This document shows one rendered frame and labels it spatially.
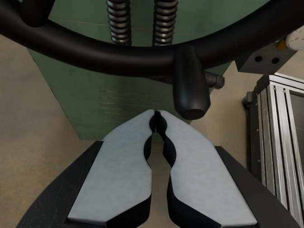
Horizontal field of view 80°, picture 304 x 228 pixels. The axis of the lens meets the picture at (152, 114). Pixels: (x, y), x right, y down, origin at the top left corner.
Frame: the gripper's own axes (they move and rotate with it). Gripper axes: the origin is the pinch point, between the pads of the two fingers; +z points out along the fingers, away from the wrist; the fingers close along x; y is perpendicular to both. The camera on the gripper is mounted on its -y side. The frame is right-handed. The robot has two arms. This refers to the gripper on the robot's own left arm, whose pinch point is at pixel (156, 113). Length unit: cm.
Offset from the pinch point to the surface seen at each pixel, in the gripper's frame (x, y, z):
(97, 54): -5.0, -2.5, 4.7
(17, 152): -53, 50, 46
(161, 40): 0.7, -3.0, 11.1
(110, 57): -4.0, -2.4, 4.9
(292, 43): 21.6, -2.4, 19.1
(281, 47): 22.3, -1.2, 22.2
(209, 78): 9.6, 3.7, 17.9
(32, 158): -46, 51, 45
